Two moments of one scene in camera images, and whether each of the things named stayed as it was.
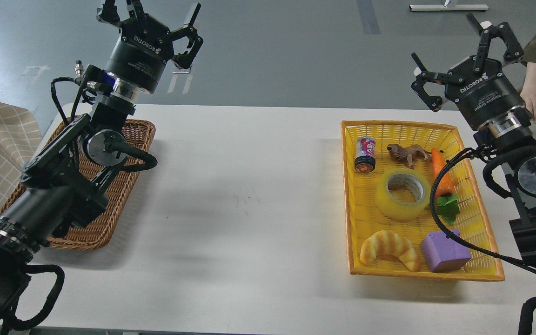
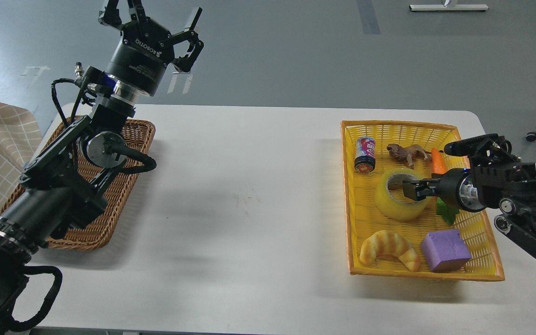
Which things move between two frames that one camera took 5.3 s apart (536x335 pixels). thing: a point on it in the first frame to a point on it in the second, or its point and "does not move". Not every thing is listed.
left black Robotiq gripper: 145,46 does not move
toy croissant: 388,243 does not move
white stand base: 448,5 does not move
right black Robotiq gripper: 483,95 to 449,180
